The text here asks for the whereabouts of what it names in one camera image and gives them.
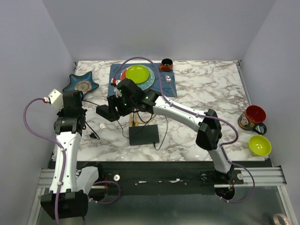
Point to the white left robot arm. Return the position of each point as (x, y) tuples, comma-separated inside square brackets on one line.
[(68, 193)]

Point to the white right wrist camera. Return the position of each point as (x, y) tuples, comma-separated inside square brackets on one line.
[(117, 92)]

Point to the red and teal plate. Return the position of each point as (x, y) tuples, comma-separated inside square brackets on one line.
[(145, 85)]

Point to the blue star shaped dish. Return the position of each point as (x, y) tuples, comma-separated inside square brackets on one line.
[(83, 83)]

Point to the blue cloth placemat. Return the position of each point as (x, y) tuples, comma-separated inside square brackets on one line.
[(156, 85)]

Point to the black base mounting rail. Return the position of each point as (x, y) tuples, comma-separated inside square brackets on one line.
[(164, 178)]

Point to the red skull pattern mug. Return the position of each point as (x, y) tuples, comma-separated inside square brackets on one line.
[(252, 119)]

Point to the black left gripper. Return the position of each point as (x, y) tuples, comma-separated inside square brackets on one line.
[(61, 112)]

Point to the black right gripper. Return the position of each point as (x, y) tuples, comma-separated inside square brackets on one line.
[(113, 101)]

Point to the green plate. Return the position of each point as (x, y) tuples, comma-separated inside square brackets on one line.
[(137, 73)]

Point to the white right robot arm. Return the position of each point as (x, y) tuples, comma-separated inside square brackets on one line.
[(129, 97)]

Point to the black power adapter brick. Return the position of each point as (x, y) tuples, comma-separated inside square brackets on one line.
[(102, 110)]

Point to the black network switch box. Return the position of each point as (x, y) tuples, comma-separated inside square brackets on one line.
[(141, 135)]

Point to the green bowl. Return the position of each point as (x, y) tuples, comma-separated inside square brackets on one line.
[(260, 145)]

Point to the brown small cup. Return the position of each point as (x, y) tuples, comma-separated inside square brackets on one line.
[(166, 65)]

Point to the silver spoon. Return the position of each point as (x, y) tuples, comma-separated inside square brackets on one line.
[(169, 81)]

